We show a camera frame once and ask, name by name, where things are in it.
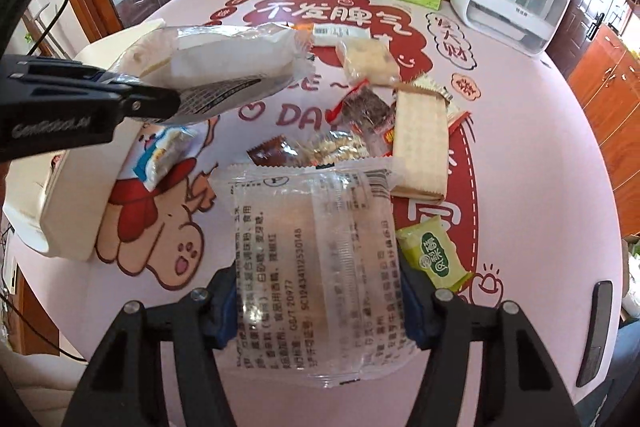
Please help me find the dark red snack packet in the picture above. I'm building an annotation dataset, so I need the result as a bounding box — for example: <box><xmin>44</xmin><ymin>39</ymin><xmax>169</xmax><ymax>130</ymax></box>
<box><xmin>332</xmin><ymin>79</ymin><xmax>394</xmax><ymax>134</ymax></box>

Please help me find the clear rice cracker packet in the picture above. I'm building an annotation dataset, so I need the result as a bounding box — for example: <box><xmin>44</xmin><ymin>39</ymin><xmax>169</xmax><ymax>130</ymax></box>
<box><xmin>336</xmin><ymin>39</ymin><xmax>402</xmax><ymax>86</ymax></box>

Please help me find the long beige cracker packet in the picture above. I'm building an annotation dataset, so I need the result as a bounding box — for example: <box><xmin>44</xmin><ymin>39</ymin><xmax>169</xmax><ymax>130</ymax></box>
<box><xmin>390</xmin><ymin>89</ymin><xmax>449</xmax><ymax>202</ymax></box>

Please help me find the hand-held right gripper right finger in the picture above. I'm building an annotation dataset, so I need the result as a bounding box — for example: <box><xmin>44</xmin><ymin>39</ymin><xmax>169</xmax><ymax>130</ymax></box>
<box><xmin>397</xmin><ymin>252</ymin><xmax>583</xmax><ymax>427</ymax></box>

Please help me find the clear nut snack packet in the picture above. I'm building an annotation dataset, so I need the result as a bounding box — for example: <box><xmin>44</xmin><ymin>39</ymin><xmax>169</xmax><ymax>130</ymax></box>
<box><xmin>295</xmin><ymin>129</ymin><xmax>372</xmax><ymax>170</ymax></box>

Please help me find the small red snack packet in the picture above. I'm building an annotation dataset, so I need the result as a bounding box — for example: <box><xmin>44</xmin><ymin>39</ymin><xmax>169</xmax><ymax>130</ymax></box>
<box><xmin>370</xmin><ymin>127</ymin><xmax>397</xmax><ymax>158</ymax></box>

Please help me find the green snack packet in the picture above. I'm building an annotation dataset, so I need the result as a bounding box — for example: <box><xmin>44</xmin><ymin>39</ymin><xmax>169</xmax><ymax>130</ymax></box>
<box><xmin>396</xmin><ymin>215</ymin><xmax>474</xmax><ymax>293</ymax></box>

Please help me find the black cable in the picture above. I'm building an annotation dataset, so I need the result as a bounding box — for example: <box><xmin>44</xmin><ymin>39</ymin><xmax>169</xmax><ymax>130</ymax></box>
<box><xmin>0</xmin><ymin>282</ymin><xmax>87</xmax><ymax>364</ymax></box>

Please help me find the wooden cabinet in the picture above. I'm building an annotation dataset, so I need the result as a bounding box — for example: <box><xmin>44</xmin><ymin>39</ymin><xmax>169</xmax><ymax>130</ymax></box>
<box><xmin>580</xmin><ymin>22</ymin><xmax>640</xmax><ymax>212</ymax></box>

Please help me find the brown snack packet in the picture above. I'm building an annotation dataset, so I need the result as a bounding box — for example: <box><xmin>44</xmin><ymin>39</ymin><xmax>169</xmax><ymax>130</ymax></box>
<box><xmin>247</xmin><ymin>136</ymin><xmax>302</xmax><ymax>168</ymax></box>

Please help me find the blue white snack packet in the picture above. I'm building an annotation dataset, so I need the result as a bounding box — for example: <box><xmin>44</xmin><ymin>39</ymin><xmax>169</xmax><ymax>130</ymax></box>
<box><xmin>127</xmin><ymin>127</ymin><xmax>199</xmax><ymax>192</ymax></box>

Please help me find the orange silver snack packet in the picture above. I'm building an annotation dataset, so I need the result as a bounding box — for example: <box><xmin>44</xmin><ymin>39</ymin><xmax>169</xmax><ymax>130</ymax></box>
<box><xmin>292</xmin><ymin>23</ymin><xmax>374</xmax><ymax>46</ymax></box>

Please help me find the clear snack packet black text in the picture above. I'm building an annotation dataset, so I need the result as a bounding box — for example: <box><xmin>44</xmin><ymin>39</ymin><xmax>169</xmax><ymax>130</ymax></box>
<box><xmin>209</xmin><ymin>157</ymin><xmax>418</xmax><ymax>389</ymax></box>

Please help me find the white plastic storage bin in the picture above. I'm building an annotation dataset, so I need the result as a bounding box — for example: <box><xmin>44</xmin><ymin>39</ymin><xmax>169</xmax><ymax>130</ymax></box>
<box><xmin>2</xmin><ymin>19</ymin><xmax>168</xmax><ymax>263</ymax></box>

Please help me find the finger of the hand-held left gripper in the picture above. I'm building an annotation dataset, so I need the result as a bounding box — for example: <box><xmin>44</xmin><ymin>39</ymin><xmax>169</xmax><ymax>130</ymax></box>
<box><xmin>0</xmin><ymin>54</ymin><xmax>119</xmax><ymax>84</ymax></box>
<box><xmin>112</xmin><ymin>86</ymin><xmax>184</xmax><ymax>124</ymax></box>

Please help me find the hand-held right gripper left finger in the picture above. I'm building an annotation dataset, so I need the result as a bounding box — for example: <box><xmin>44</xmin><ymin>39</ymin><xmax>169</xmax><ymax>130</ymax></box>
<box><xmin>62</xmin><ymin>264</ymin><xmax>238</xmax><ymax>427</ymax></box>

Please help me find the black flat device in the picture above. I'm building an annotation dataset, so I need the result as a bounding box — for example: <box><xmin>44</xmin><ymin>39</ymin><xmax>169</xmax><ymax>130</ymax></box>
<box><xmin>576</xmin><ymin>281</ymin><xmax>614</xmax><ymax>388</ymax></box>

